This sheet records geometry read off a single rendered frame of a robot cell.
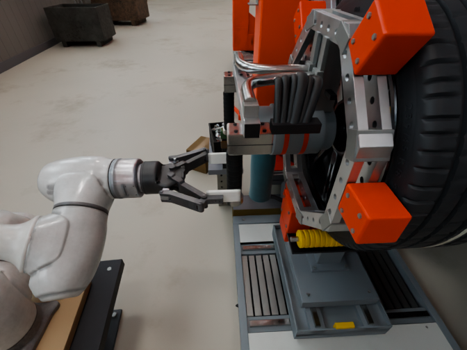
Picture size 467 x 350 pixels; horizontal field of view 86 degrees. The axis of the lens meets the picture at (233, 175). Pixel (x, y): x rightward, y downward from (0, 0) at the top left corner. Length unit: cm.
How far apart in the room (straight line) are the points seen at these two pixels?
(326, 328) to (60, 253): 94
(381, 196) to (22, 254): 62
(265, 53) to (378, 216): 77
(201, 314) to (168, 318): 15
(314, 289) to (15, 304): 96
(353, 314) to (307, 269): 23
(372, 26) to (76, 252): 61
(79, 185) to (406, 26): 61
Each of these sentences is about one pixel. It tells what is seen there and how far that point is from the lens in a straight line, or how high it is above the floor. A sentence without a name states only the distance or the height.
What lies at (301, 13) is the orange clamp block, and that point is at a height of 110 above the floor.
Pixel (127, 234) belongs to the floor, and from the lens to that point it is 163.
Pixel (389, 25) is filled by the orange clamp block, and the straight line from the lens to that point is 46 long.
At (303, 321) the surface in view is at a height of 15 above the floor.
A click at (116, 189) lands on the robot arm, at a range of 58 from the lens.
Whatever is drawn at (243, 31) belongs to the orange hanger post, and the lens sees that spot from 300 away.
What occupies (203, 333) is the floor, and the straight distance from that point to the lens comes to 127.
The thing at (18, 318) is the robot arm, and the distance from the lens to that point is 98.
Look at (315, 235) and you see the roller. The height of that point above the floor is 54.
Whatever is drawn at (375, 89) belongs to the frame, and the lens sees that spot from 53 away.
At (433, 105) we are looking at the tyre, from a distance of 50.
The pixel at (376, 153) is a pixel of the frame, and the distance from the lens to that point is 50.
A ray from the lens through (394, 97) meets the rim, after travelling 56.
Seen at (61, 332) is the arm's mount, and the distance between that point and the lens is 105.
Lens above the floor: 119
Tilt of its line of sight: 39 degrees down
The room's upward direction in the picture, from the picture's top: straight up
